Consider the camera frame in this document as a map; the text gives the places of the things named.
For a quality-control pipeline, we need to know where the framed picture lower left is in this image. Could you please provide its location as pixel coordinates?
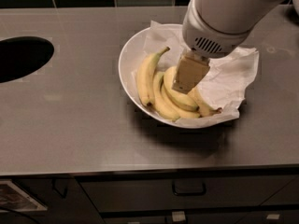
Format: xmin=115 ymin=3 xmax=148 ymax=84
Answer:
xmin=0 ymin=180 xmax=48 ymax=212

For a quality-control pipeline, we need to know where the white label tag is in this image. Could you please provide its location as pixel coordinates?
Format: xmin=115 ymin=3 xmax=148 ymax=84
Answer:
xmin=172 ymin=211 xmax=186 ymax=224
xmin=266 ymin=214 xmax=280 ymax=220

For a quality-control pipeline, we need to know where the grey drawer front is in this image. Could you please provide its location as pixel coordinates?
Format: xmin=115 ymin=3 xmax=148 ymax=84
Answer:
xmin=82 ymin=175 xmax=293 ymax=213

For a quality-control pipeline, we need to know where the dark round sink opening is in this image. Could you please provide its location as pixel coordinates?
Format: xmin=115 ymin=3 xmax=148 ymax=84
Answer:
xmin=0 ymin=36 xmax=54 ymax=83

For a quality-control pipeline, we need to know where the black drawer handle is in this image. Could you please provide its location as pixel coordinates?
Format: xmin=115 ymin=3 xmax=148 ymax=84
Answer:
xmin=171 ymin=180 xmax=206 ymax=197

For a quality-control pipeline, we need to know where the grey cabinet door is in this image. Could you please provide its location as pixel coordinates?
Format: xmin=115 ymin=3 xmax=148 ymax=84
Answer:
xmin=16 ymin=178 xmax=104 ymax=224

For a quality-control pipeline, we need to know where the white label tag centre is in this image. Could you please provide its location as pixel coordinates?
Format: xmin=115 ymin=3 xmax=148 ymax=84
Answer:
xmin=172 ymin=211 xmax=186 ymax=224

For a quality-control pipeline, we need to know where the white label tag right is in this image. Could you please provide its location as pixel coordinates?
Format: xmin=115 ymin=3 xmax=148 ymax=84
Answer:
xmin=266 ymin=214 xmax=280 ymax=220

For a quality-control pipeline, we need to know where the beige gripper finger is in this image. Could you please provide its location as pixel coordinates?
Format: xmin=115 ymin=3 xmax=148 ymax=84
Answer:
xmin=172 ymin=49 xmax=210 ymax=94

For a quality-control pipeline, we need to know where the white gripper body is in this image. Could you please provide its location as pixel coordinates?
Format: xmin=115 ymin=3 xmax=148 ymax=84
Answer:
xmin=182 ymin=0 xmax=249 ymax=59

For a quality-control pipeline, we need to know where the black cabinet door handle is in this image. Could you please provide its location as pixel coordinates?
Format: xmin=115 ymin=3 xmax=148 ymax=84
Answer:
xmin=51 ymin=178 xmax=68 ymax=199

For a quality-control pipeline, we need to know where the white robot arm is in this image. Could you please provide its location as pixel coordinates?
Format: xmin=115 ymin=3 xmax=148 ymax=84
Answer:
xmin=172 ymin=0 xmax=284 ymax=93

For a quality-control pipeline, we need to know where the white ceramic bowl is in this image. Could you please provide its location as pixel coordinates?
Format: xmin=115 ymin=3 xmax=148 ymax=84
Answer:
xmin=119 ymin=21 xmax=240 ymax=129

